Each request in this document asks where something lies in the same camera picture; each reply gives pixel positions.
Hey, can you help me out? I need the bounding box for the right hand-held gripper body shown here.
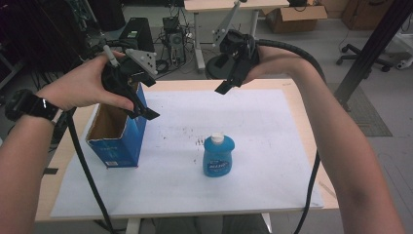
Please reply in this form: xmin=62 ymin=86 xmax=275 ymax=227
xmin=211 ymin=0 xmax=261 ymax=66

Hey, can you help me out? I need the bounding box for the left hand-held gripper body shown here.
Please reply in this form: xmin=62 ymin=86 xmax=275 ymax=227
xmin=100 ymin=44 xmax=159 ymax=98

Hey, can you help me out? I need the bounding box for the person's right hand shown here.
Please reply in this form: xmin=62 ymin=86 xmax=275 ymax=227
xmin=243 ymin=45 xmax=314 ymax=86

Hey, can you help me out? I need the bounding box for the person's left hand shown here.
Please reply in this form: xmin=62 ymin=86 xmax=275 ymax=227
xmin=35 ymin=50 xmax=136 ymax=113

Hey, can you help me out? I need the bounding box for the round black stand base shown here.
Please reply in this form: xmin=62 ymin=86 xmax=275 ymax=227
xmin=205 ymin=53 xmax=236 ymax=81

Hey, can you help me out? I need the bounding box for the open blue cardboard box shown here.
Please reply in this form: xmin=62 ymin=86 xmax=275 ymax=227
xmin=85 ymin=82 xmax=148 ymax=170

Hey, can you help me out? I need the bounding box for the black computer case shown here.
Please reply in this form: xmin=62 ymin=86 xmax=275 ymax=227
xmin=118 ymin=17 xmax=156 ymax=54

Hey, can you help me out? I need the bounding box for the light wooden desk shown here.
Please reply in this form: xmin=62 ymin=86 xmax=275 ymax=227
xmin=183 ymin=0 xmax=290 ymax=73

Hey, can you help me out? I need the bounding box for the grey computer tower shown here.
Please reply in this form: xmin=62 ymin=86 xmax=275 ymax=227
xmin=162 ymin=16 xmax=188 ymax=65

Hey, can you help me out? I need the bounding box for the white table sheet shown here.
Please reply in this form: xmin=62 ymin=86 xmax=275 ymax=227
xmin=50 ymin=89 xmax=325 ymax=219

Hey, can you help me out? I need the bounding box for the open brown cardboard box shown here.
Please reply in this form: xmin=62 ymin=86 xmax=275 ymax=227
xmin=260 ymin=4 xmax=328 ymax=34

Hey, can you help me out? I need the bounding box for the blue dish soap bottle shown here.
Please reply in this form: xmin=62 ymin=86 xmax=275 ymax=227
xmin=202 ymin=132 xmax=237 ymax=178

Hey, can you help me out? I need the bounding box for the black wristwatch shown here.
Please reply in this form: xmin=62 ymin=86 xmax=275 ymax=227
xmin=4 ymin=89 xmax=61 ymax=123

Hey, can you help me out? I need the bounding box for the black curtain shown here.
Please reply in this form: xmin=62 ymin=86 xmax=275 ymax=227
xmin=0 ymin=0 xmax=90 ymax=74

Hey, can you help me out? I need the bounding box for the black office chair base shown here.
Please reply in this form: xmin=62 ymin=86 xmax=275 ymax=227
xmin=335 ymin=43 xmax=394 ymax=73

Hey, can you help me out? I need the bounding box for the closed brown cardboard box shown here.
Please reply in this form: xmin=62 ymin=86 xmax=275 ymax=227
xmin=340 ymin=0 xmax=393 ymax=32

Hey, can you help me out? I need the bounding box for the black metal stand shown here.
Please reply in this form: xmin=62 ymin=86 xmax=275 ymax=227
xmin=333 ymin=0 xmax=413 ymax=112

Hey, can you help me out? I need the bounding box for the grey floor mat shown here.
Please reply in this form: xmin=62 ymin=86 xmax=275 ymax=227
xmin=326 ymin=82 xmax=394 ymax=137

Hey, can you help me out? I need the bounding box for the white device on floor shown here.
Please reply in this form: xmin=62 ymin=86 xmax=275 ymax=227
xmin=394 ymin=56 xmax=413 ymax=71

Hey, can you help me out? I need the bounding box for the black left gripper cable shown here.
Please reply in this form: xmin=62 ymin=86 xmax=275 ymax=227
xmin=65 ymin=107 xmax=115 ymax=234

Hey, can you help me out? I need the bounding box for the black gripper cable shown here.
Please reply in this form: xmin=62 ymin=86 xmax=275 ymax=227
xmin=255 ymin=38 xmax=327 ymax=234
xmin=65 ymin=107 xmax=115 ymax=234

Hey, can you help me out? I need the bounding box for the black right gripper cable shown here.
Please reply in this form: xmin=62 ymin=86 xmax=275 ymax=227
xmin=255 ymin=38 xmax=327 ymax=234

